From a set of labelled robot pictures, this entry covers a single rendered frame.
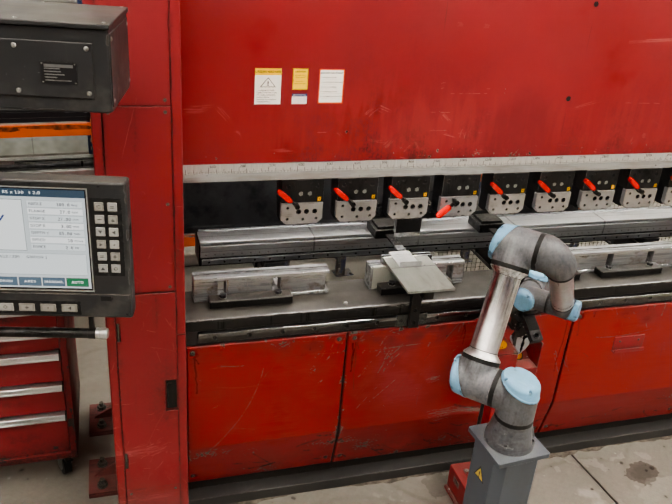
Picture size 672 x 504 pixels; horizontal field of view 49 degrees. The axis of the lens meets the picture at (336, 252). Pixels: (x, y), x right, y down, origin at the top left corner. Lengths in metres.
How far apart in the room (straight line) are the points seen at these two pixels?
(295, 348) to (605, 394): 1.49
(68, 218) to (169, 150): 0.51
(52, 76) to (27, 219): 0.34
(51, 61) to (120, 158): 0.56
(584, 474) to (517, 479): 1.23
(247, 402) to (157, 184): 0.97
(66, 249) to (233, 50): 0.87
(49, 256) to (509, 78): 1.65
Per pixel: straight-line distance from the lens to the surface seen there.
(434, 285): 2.66
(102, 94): 1.74
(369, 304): 2.74
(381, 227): 2.99
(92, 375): 3.90
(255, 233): 2.97
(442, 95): 2.63
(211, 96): 2.41
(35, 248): 1.88
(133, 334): 2.49
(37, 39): 1.74
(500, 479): 2.36
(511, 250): 2.24
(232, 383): 2.77
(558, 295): 2.44
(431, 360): 2.98
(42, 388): 3.03
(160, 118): 2.20
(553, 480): 3.51
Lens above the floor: 2.24
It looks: 26 degrees down
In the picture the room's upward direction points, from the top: 5 degrees clockwise
